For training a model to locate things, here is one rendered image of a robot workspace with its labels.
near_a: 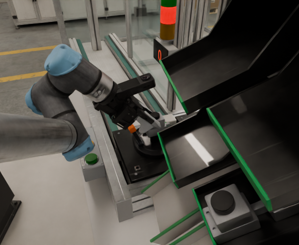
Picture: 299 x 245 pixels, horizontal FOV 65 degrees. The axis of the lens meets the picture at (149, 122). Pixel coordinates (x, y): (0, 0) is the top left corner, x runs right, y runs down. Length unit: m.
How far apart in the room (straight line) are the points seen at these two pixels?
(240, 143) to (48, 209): 0.69
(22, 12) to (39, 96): 5.30
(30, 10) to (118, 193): 5.39
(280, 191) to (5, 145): 0.33
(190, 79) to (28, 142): 0.27
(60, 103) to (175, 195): 0.35
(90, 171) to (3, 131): 0.46
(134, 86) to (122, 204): 0.33
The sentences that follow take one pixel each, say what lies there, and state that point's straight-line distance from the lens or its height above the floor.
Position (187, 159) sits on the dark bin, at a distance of 0.45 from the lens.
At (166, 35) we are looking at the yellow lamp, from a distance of 0.83.
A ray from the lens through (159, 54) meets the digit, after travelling 0.87.
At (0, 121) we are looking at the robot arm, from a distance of 0.37.
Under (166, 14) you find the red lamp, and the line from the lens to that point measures 0.81.
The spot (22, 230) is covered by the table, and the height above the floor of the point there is 0.86.
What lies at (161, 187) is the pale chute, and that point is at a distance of 0.63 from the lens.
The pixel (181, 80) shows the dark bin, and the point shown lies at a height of 1.36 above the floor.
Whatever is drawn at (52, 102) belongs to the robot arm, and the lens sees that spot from 0.61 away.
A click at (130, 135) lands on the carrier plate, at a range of 0.85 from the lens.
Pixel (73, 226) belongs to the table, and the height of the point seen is 0.86.
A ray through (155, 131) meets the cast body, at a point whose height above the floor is 1.05.
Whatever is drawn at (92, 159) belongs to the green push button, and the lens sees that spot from 0.79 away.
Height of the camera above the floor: 1.53
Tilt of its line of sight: 38 degrees down
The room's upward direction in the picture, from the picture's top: straight up
